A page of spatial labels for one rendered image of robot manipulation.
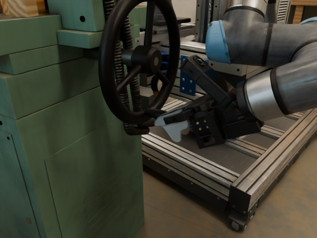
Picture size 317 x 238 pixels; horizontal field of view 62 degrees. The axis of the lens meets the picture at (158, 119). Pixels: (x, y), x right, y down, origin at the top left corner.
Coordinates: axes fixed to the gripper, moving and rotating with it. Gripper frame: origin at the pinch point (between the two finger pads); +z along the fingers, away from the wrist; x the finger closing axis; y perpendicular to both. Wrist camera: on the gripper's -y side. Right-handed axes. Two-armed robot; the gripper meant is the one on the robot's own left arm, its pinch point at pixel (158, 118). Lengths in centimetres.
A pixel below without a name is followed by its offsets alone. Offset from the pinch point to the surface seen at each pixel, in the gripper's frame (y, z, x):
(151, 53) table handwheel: -12.9, -3.1, 3.3
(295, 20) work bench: 1, 4, 272
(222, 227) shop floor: 64, 29, 44
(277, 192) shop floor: 73, 14, 80
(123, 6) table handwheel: -21.5, -6.6, -3.4
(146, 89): -5.2, 25.4, 32.5
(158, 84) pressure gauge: -5.4, 17.0, 28.8
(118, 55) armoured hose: -15.9, 4.7, 2.7
